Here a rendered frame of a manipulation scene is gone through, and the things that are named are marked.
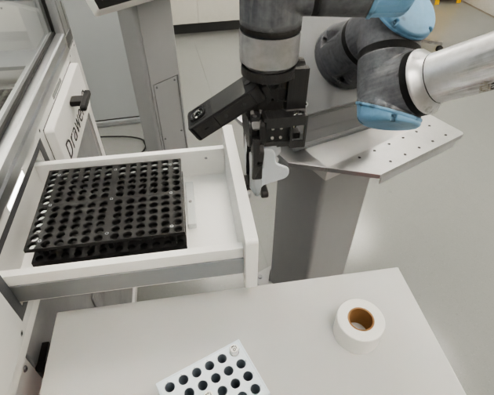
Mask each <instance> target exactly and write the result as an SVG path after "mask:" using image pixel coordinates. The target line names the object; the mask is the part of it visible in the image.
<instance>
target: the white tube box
mask: <svg viewBox="0 0 494 395"><path fill-rule="evenodd" d="M233 344H236V345H237V346H238V355H237V356H236V357H232V356H231V354H230V346H231V345H233ZM156 386H157V388H158V392H159V394H160V395H204V393H205V391H207V390H211V391H212V392H213V395H270V391H269V389H268V388H267V386H266V384H265V383H264V381H263V380H262V378H261V376H260V374H259V372H258V371H257V370H256V367H255V366H254V364H253V362H252V361H251V359H250V358H249V355H248V354H247V353H246V351H245V349H244V347H243V345H242V344H241V342H240V340H239V339H238V340H236V341H234V342H232V343H231V344H229V345H227V346H225V347H223V348H221V349H220V350H217V351H216V352H214V353H211V354H210V355H208V356H207V357H204V358H202V359H201V360H199V361H197V362H195V363H193V364H191V365H189V366H187V367H186V368H184V369H182V370H180V371H178V372H177V373H175V374H173V375H170V376H169V377H167V378H165V379H163V380H162V381H160V382H158V383H156Z"/></svg>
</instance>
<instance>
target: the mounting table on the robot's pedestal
mask: <svg viewBox="0 0 494 395"><path fill-rule="evenodd" d="M421 118H422V119H423V121H422V122H421V126H420V127H419V128H417V129H412V130H409V131H408V132H406V133H404V134H401V135H400V136H397V137H394V138H393V139H391V140H388V141H386V142H384V143H381V144H379V145H377V146H375V147H372V148H370V149H368V150H365V151H363V152H361V153H360V154H356V155H355V156H353V157H351V158H348V159H346V160H344V161H341V162H339V163H337V164H334V165H332V166H330V167H328V168H327V167H326V166H325V165H323V164H322V163H321V162H320V161H319V160H318V159H317V158H315V157H314V156H312V155H311V154H310V153H308V152H307V151H306V150H304V149H302V150H298V151H295V152H294V151H293V150H292V149H291V148H289V146H287V147H280V148H281V153H280V154H279V155H278V156H277V157H278V158H279V159H280V160H282V161H283V162H284V163H285V164H286V165H287V166H289V167H293V168H300V169H311V170H317V171H323V172H334V173H340V174H347V175H352V176H364V177H370V178H376V179H380V181H379V184H381V183H383V182H385V181H387V180H389V179H391V178H393V177H395V176H396V175H398V174H400V173H402V172H404V171H406V170H408V169H410V168H412V167H414V166H416V165H418V164H420V163H422V162H424V161H426V160H428V159H430V158H432V157H434V156H436V155H438V154H440V153H442V152H444V151H446V150H448V149H450V148H452V147H453V146H454V144H455V142H456V141H457V140H459V139H461V138H462V136H463V132H461V131H460V130H458V129H456V128H454V127H452V126H451V125H449V124H447V123H445V122H443V121H441V120H440V119H438V118H436V117H434V116H432V115H430V114H429V115H424V116H422V117H421ZM235 121H236V122H237V123H239V124H240V125H241V126H242V116H239V117H237V118H235ZM242 127H243V126H242ZM327 169H328V170H327Z"/></svg>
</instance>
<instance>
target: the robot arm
mask: <svg viewBox="0 0 494 395"><path fill-rule="evenodd" d="M303 16H328V17H351V18H350V19H349V20H345V21H342V22H339V23H337V24H333V25H332V26H330V27H328V28H327V29H326V30H325V31H324V32H323V33H322V34H321V35H320V36H319V38H318V40H317V42H316V45H315V49H314V57H315V62H316V64H317V67H318V70H319V71H320V73H321V75H322V77H323V78H324V79H325V80H326V81H327V82H328V83H329V84H331V85H333V86H335V87H337V88H338V89H345V90H349V89H356V88H357V101H356V102H355V104H356V105H357V118H358V121H359V122H360V123H361V124H362V125H364V126H366V127H369V128H372V129H382V130H391V131H403V130H412V129H417V128H419V127H420V126H421V122H422V121H423V119H422V118H421V117H422V116H424V115H429V114H433V113H435V112H436V111H437V110H438V109H439V107H440V106H441V104H442V103H443V102H446V101H450V100H455V99H459V98H462V97H465V96H471V95H474V94H478V93H482V92H487V91H490V90H493V89H494V31H491V32H489V33H487V34H483V35H480V36H477V37H476V38H472V39H469V40H466V41H465V42H461V43H458V44H456V45H452V46H449V47H447V48H445V49H441V50H438V51H437V52H434V53H431V52H429V51H427V50H425V49H421V41H422V40H423V39H425V38H426V37H427V36H428V35H429V34H430V33H431V32H432V30H433V29H434V25H435V12H434V7H433V6H432V4H431V2H430V0H239V57H240V61H241V73H242V76H243V77H241V78H239V79H238V80H237V81H236V82H234V83H232V84H231V85H229V86H228V87H226V88H225V89H223V90H222V91H220V92H218V93H217V94H216V95H215V96H213V97H211V98H210V99H208V100H206V101H205V102H204V103H202V104H200V105H199V106H197V107H196V108H195V109H193V110H192V111H190V112H189V113H188V115H187V119H188V129H189V131H190V132H191V133H192V134H193V135H194V136H195V137H196V138H197V139H198V140H203V139H204V138H205V137H207V136H209V135H211V134H212V133H214V132H215V131H216V130H218V129H220V128H222V127H223V126H225V125H226V124H228V123H229V122H231V121H233V120H234V119H235V118H237V117H239V116H242V126H243V136H244V148H245V171H246V174H247V175H249V188H250V189H251V191H252V192H253V193H254V194H255V195H256V196H258V195H260V191H261V187H262V186H263V185H265V184H268V183H272V182H275V181H278V180H280V179H284V178H285V177H286V176H287V175H288V174H289V168H288V167H287V166H284V165H281V164H278V163H277V162H276V161H275V157H277V156H278V155H279V154H280V153H281V148H280V147H287V146H289V148H297V147H305V140H306V134H307V123H308V114H307V112H306V101H307V88H308V82H309V75H310V68H309V66H308V65H306V63H305V60H304V58H303V57H302V56H301V57H299V51H300V36H301V27H302V20H303ZM298 113H299V114H300V115H298ZM298 125H304V128H303V139H302V140H292V139H296V138H300V131H299V129H298V128H297V126H298Z"/></svg>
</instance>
